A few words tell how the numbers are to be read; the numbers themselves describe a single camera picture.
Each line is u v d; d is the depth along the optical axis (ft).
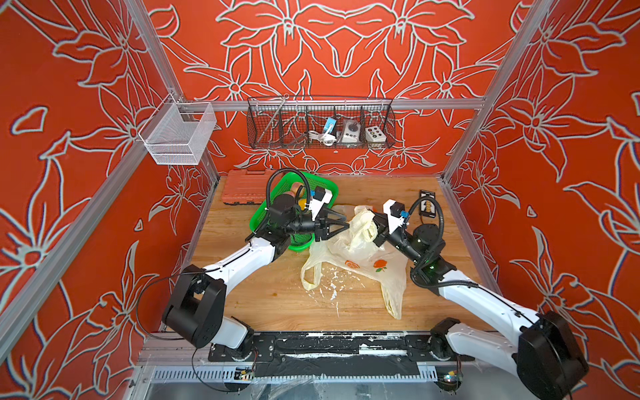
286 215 2.00
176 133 3.01
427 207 3.49
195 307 1.40
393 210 2.00
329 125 2.73
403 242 2.11
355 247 2.32
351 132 2.97
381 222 2.20
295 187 3.59
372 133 3.11
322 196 2.11
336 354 2.39
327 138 2.79
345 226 2.25
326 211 2.35
